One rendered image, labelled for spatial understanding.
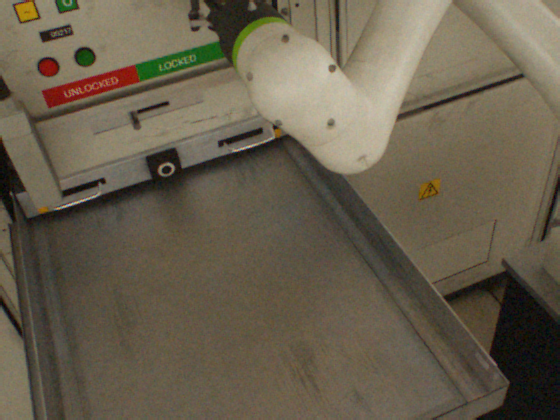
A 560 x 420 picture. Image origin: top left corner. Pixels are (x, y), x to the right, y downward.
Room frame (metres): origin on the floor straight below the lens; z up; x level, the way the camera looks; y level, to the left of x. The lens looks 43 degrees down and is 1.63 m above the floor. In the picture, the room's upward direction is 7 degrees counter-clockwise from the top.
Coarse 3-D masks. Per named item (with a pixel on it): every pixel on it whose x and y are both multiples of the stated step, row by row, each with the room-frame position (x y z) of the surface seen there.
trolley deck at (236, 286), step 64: (128, 192) 0.94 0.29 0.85; (192, 192) 0.92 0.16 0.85; (256, 192) 0.89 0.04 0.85; (64, 256) 0.79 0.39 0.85; (128, 256) 0.77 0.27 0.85; (192, 256) 0.75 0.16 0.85; (256, 256) 0.73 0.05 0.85; (320, 256) 0.71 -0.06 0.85; (128, 320) 0.62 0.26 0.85; (192, 320) 0.61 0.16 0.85; (256, 320) 0.59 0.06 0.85; (320, 320) 0.58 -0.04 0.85; (384, 320) 0.56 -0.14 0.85; (128, 384) 0.51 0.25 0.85; (192, 384) 0.49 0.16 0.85; (256, 384) 0.48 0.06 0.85; (320, 384) 0.47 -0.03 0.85; (384, 384) 0.46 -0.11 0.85; (448, 384) 0.44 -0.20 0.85
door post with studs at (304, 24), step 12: (276, 0) 1.08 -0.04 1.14; (288, 0) 1.08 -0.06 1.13; (300, 0) 1.08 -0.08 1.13; (312, 0) 1.09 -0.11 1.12; (288, 12) 1.07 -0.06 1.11; (300, 12) 1.08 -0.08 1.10; (312, 12) 1.09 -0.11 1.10; (300, 24) 1.08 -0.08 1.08; (312, 24) 1.09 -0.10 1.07; (312, 36) 1.09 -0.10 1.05
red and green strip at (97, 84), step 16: (192, 48) 1.00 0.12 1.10; (208, 48) 1.01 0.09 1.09; (144, 64) 0.98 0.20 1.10; (160, 64) 0.98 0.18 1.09; (176, 64) 0.99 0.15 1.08; (192, 64) 1.00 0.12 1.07; (80, 80) 0.94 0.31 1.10; (96, 80) 0.95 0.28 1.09; (112, 80) 0.96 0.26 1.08; (128, 80) 0.97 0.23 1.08; (144, 80) 0.97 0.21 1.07; (48, 96) 0.92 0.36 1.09; (64, 96) 0.93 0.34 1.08; (80, 96) 0.94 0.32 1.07
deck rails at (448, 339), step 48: (288, 144) 1.02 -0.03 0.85; (336, 192) 0.86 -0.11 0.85; (48, 240) 0.83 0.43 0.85; (384, 240) 0.69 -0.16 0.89; (48, 288) 0.71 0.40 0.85; (432, 288) 0.56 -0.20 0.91; (48, 336) 0.61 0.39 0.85; (432, 336) 0.52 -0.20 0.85; (48, 384) 0.50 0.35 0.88; (480, 384) 0.44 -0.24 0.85
